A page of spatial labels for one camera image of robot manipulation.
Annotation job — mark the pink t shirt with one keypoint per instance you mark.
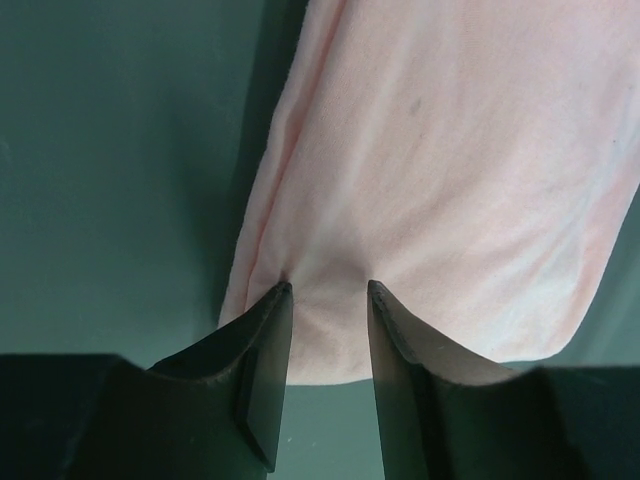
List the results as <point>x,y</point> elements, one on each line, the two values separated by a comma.
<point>476,157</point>

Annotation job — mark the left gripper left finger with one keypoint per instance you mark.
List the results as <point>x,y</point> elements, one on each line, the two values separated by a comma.
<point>210,411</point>

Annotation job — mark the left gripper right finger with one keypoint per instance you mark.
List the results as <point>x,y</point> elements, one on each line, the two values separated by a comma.
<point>445,412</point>

